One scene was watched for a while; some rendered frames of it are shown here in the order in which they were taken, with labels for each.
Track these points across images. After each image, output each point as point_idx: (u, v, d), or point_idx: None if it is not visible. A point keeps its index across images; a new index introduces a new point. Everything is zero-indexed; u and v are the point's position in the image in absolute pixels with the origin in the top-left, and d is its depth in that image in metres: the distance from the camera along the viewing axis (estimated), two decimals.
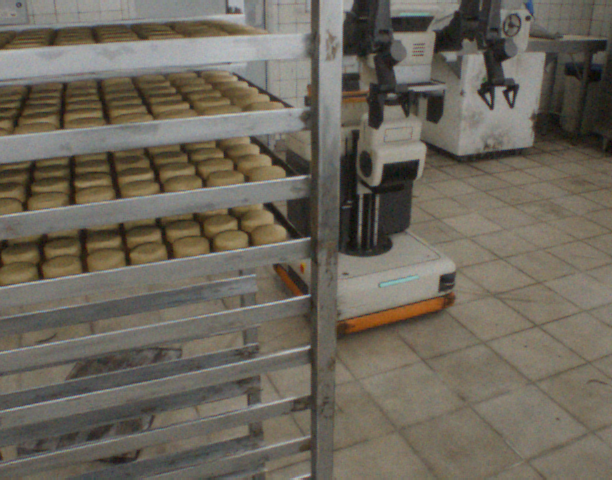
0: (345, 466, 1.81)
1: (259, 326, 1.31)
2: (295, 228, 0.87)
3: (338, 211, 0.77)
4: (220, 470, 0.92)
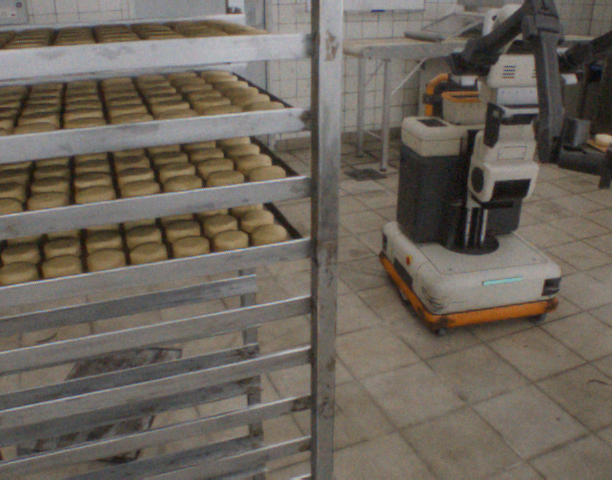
0: (345, 466, 1.81)
1: (259, 326, 1.31)
2: (295, 228, 0.87)
3: (338, 211, 0.77)
4: (220, 470, 0.92)
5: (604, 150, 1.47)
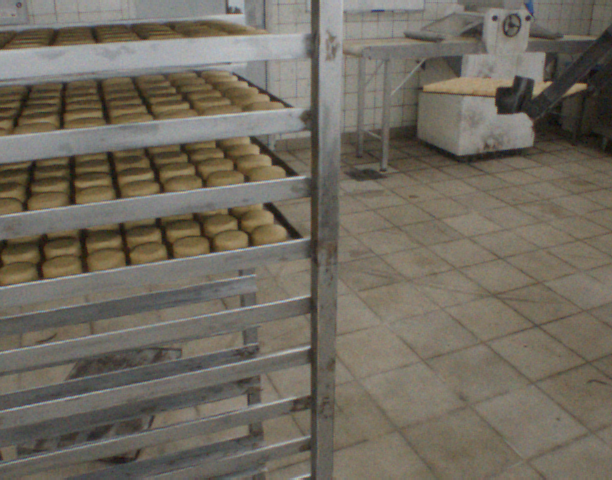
0: (345, 466, 1.81)
1: (259, 326, 1.31)
2: (295, 228, 0.87)
3: (338, 211, 0.77)
4: (220, 470, 0.92)
5: None
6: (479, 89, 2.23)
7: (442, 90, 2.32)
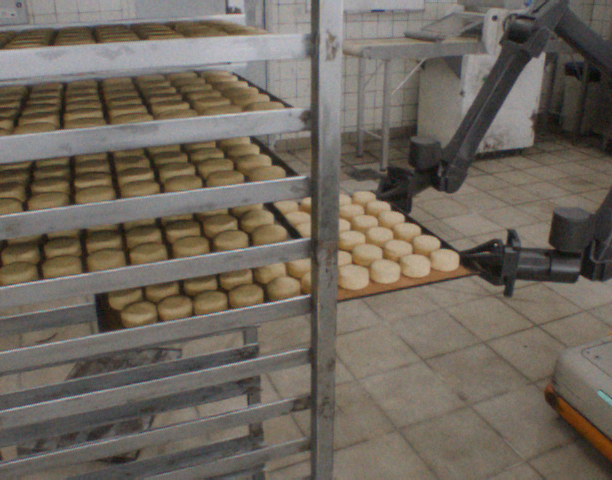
0: (345, 466, 1.81)
1: (259, 326, 1.31)
2: (295, 228, 0.87)
3: (338, 211, 0.77)
4: (220, 470, 0.92)
5: None
6: (285, 285, 0.88)
7: (188, 315, 0.82)
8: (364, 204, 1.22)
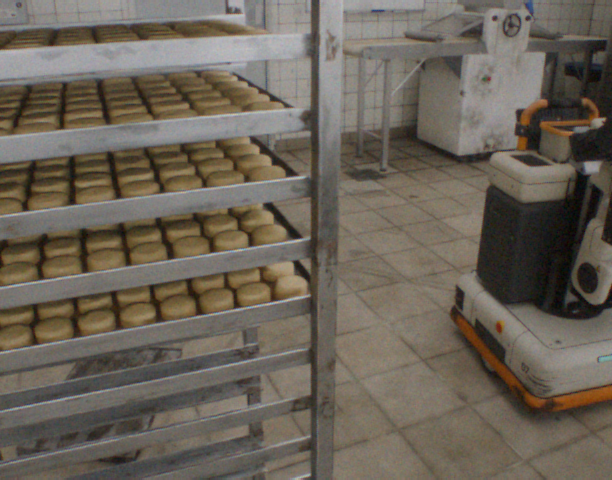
0: (345, 466, 1.81)
1: (259, 326, 1.31)
2: (295, 228, 0.87)
3: (338, 211, 0.77)
4: (220, 470, 0.92)
5: None
6: (97, 318, 0.79)
7: None
8: None
